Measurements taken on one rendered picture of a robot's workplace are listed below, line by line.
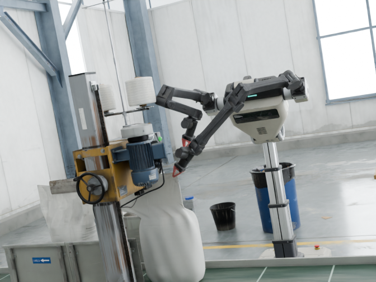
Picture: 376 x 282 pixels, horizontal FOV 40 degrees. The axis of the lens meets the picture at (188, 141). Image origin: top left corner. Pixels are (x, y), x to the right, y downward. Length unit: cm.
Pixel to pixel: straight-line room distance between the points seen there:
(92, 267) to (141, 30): 900
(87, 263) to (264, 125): 146
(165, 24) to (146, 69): 109
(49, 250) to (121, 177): 88
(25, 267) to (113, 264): 90
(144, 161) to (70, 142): 635
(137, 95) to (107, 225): 75
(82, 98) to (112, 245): 85
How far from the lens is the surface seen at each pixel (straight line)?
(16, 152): 834
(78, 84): 292
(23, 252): 374
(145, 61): 1190
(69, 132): 915
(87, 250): 342
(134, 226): 381
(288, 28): 1110
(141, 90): 296
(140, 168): 286
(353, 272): 318
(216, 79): 1150
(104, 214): 297
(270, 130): 345
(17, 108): 849
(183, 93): 314
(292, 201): 535
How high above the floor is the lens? 155
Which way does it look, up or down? 5 degrees down
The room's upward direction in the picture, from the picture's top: 10 degrees counter-clockwise
